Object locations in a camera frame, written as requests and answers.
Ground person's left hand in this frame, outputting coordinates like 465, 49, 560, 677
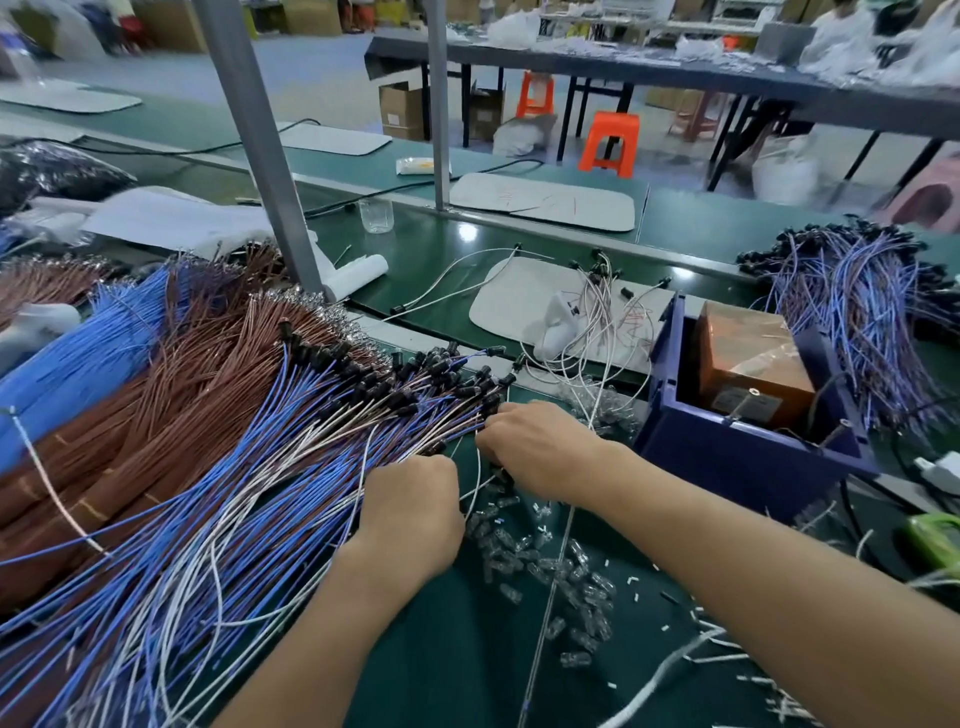
352, 452, 468, 588

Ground person's right hand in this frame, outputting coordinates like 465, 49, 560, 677
474, 401, 628, 509

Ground pile of blue white wires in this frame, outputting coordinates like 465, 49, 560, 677
0, 318, 526, 728

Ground person's left forearm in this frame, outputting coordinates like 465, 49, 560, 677
212, 551, 444, 728

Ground person's right forearm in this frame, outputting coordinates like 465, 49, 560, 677
592, 444, 960, 728

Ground bag of clear connectors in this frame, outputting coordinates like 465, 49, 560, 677
558, 381, 648, 442

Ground pile of clear plastic connectors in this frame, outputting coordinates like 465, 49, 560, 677
463, 465, 622, 670

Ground small white plastic bag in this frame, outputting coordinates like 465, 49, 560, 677
534, 291, 595, 363

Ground white mat with rounded corners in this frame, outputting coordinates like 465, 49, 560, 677
470, 258, 678, 376
0, 78, 144, 116
277, 121, 393, 158
449, 171, 638, 234

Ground white paper roll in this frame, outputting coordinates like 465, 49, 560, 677
322, 253, 390, 303

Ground blue plastic bin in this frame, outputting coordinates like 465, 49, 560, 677
636, 294, 880, 524

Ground clear plastic cup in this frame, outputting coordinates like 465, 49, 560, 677
358, 196, 396, 235

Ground brown taped cardboard box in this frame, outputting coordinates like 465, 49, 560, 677
693, 302, 817, 431

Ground white plastic sack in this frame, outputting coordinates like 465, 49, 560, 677
751, 134, 823, 206
492, 115, 557, 158

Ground orange plastic stool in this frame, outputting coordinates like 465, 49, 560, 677
576, 111, 643, 180
515, 70, 558, 120

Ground open cardboard box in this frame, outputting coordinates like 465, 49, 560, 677
378, 80, 429, 143
468, 85, 508, 144

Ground white foam sheet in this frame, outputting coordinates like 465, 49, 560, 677
81, 186, 320, 261

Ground dark grey long table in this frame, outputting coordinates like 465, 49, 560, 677
364, 31, 960, 194

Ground white plug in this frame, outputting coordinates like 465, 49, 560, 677
912, 451, 960, 498

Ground green hand tool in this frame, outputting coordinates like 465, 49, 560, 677
903, 511, 960, 580

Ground white plastic object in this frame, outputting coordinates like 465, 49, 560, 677
0, 303, 82, 378

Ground grey box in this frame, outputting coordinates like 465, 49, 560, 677
753, 21, 818, 66

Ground pink plastic stool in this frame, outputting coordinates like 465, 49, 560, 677
872, 156, 960, 235

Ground black plastic bag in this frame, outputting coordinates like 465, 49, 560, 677
0, 140, 138, 216

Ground thin bare white wire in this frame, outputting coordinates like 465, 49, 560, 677
516, 506, 577, 728

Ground pile of thin white wires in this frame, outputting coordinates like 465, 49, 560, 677
517, 249, 674, 447

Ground long white wire black ends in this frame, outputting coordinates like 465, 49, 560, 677
390, 243, 556, 316

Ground black cable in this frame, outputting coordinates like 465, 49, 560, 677
303, 158, 546, 219
0, 117, 323, 159

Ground pile of brown wires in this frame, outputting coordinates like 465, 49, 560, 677
0, 247, 391, 620

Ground scattered white wire scraps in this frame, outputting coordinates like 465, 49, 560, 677
600, 566, 822, 728

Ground grey metal post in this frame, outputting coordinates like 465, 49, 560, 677
192, 0, 326, 299
423, 0, 453, 212

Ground pile of purple wires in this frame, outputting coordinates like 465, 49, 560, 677
737, 216, 960, 438

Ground bundle of light blue wires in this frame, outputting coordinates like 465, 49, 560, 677
0, 266, 198, 475

